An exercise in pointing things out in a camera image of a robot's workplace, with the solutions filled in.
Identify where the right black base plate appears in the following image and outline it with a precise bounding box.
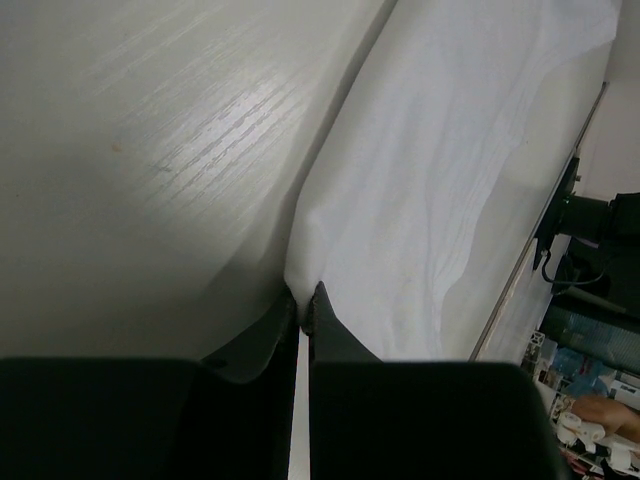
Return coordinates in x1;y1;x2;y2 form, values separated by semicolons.
533;156;580;270

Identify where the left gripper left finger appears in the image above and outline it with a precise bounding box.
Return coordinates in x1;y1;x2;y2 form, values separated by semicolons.
1;291;298;479

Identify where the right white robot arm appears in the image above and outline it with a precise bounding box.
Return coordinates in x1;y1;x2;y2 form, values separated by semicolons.
559;192;639;318

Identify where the white skirt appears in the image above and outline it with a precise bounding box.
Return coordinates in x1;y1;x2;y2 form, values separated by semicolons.
284;1;621;361

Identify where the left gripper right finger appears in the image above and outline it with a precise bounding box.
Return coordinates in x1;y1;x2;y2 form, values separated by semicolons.
307;285;570;479

